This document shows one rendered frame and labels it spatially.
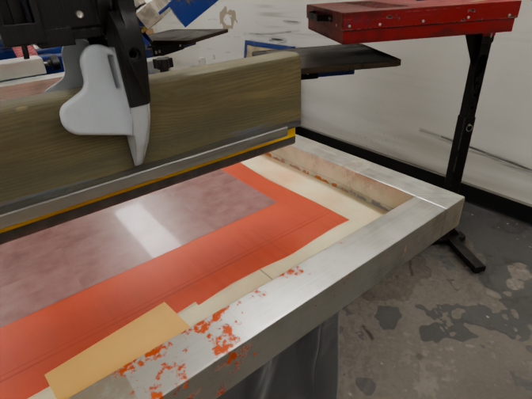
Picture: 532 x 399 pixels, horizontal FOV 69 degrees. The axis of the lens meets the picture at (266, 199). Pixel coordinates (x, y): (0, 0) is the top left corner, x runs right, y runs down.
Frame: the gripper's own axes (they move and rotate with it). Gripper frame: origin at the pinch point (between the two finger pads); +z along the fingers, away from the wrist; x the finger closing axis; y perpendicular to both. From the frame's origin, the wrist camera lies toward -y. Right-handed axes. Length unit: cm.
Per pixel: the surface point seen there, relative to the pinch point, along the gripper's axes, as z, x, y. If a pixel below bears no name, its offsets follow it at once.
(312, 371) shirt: 39.5, 5.2, -16.5
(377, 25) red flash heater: 3, -48, -95
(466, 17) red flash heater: 2, -34, -120
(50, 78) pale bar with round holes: 6, -67, -6
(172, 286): 14.1, 2.9, 0.5
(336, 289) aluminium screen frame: 11.3, 15.3, -8.8
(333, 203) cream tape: 14.0, 2.7, -22.1
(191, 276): 14.1, 2.9, -1.7
